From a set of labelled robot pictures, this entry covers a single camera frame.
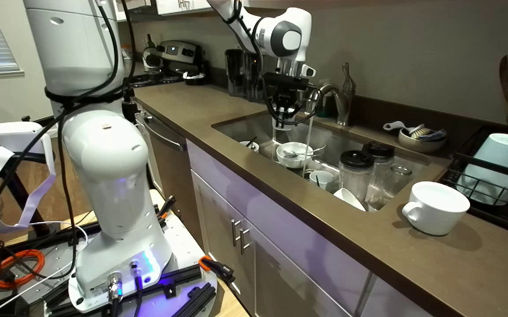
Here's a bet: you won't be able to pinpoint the black coffee maker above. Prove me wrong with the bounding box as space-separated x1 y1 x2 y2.
141 40 208 82

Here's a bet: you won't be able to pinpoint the small white cup in sink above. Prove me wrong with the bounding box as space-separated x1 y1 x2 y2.
308 170 338 191

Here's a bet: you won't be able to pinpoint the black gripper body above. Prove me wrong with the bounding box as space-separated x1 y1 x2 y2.
262 72 308 116

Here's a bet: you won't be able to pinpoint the white oval dish front sink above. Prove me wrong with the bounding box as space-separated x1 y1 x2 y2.
240 140 259 151

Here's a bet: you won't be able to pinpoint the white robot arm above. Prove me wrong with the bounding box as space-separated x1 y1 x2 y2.
23 0 312 313

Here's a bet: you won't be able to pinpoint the dark glass bottle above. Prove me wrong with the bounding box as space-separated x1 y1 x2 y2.
338 63 356 124

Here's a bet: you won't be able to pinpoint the stainless steel sink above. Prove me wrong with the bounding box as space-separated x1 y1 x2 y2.
215 114 430 211

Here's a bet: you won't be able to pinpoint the clear blender jar black lid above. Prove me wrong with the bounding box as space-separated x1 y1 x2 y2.
338 149 374 202

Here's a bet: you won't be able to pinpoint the orange handled tool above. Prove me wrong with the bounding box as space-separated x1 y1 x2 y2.
199 255 234 285

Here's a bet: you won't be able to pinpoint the purple-lit drawer fronts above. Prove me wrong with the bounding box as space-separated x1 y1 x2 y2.
188 144 430 317

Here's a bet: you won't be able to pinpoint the light blue container in rack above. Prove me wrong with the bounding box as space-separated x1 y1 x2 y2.
457 131 508 205

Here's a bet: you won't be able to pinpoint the orange cable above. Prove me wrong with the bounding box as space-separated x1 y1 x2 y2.
0 246 47 290

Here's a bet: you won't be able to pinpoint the white bowl in sink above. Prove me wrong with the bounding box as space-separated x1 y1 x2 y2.
275 140 314 168

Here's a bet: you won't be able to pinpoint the curved steel faucet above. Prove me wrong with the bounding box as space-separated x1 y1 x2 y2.
308 84 347 124

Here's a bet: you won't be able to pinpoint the white mug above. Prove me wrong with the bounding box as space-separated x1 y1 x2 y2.
402 181 471 235
271 114 296 131

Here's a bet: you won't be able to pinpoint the black dish rack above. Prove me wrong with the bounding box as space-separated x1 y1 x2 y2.
441 128 508 228

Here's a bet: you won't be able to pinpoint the white plate in sink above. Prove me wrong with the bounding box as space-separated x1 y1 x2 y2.
333 188 365 211

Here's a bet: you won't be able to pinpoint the small dish with utensils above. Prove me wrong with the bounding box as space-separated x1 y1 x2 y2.
382 119 448 153

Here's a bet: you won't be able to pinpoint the green soap dispenser white pump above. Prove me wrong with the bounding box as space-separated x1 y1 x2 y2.
317 91 337 117

